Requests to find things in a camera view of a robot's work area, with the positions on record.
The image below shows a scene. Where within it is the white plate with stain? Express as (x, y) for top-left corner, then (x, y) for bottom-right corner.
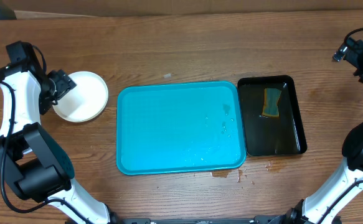
(53, 71), (109, 123)

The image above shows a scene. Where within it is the green yellow sponge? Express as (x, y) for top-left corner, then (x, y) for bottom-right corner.
(262, 88), (281, 118)

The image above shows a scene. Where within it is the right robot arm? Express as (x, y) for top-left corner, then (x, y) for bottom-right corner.
(271, 29), (363, 224)

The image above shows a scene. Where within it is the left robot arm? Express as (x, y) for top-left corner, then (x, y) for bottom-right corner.
(0, 41), (122, 223)

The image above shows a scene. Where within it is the black water tray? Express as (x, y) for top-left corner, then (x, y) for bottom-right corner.
(237, 75), (308, 157)

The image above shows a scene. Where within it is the teal plastic tray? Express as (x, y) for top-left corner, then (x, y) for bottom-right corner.
(116, 81), (247, 175)

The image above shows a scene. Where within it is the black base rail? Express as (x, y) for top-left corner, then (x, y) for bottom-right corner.
(118, 215), (286, 224)

